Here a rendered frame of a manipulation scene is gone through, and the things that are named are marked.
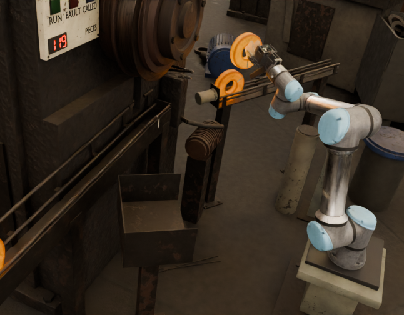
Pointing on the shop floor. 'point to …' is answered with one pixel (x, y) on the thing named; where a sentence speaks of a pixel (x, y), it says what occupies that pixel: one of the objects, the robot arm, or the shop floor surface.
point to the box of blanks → (388, 69)
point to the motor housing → (198, 170)
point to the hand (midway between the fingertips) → (247, 46)
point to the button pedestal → (307, 209)
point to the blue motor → (219, 55)
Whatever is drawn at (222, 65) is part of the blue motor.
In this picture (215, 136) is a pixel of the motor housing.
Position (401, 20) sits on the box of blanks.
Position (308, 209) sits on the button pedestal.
